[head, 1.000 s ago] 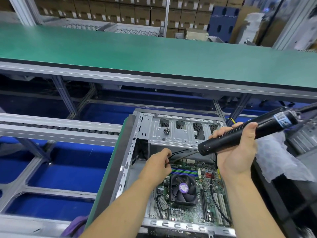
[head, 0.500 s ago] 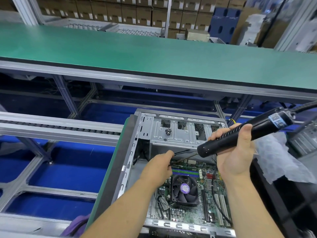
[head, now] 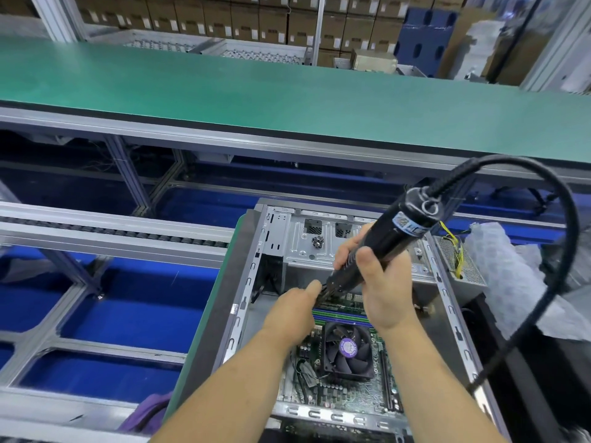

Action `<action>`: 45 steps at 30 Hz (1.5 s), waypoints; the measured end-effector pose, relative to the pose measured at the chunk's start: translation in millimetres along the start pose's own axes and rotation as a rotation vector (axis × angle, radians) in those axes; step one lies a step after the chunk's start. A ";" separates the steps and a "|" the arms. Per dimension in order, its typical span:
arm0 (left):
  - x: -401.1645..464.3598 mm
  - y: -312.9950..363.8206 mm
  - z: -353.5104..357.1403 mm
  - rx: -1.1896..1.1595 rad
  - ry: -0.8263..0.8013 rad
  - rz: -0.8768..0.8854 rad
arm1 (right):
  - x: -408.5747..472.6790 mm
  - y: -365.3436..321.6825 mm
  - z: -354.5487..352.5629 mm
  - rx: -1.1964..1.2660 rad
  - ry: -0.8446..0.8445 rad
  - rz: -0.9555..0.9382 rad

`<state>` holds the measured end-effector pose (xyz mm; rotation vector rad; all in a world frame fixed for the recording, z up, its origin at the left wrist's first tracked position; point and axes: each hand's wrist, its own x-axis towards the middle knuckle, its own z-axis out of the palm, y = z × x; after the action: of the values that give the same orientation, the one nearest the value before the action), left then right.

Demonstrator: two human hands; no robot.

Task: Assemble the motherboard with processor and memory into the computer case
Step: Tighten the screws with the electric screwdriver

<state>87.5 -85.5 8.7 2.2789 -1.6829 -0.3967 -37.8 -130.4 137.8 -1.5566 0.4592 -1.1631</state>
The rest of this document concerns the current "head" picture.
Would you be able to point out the small purple object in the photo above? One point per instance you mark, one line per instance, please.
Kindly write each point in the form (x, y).
(146, 415)

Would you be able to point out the person's right forearm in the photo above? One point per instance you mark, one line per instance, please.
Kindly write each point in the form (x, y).
(434, 392)

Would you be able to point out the black electric screwdriver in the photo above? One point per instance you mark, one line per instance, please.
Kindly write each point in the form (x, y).
(397, 230)

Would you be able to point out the grey power supply unit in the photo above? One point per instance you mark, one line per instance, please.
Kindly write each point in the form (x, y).
(460, 263)

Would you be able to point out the black and silver computer case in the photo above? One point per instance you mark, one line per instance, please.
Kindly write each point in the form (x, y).
(277, 244)

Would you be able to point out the aluminium roller conveyor rail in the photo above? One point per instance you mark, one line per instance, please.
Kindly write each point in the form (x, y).
(111, 233)

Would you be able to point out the white bubble wrap bag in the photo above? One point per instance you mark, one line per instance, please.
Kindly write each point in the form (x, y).
(522, 281)

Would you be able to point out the metal heatsink cooler fan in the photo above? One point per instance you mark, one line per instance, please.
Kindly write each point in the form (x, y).
(346, 350)

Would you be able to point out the green RAM stick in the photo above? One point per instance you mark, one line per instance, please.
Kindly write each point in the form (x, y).
(351, 318)

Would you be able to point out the person's right hand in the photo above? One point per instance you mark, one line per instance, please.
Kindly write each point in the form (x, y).
(386, 290)

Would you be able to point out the green motherboard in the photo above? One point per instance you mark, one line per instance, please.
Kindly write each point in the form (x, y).
(305, 387)

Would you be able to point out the person's left hand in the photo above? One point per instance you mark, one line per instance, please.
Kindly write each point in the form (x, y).
(291, 316)

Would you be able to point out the green conveyor belt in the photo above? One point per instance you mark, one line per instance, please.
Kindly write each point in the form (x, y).
(277, 87)

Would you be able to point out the person's left forearm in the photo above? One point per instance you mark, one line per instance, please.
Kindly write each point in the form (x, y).
(231, 401)

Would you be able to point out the stack of cardboard boxes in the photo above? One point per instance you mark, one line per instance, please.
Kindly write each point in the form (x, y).
(258, 18)

